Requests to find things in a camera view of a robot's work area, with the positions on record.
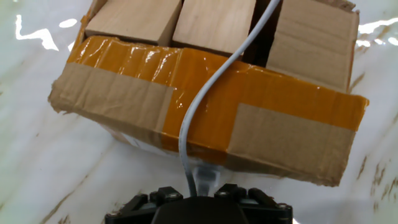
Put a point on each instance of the pale wooden block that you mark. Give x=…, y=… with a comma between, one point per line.
x=214, y=21
x=130, y=18

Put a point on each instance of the marble pattern table mat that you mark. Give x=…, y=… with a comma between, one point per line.
x=46, y=161

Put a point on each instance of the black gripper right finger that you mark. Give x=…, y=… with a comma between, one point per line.
x=267, y=211

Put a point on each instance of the cardboard box with orange tape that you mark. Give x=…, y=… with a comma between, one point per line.
x=248, y=118

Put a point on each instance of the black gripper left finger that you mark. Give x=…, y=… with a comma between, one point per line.
x=136, y=211

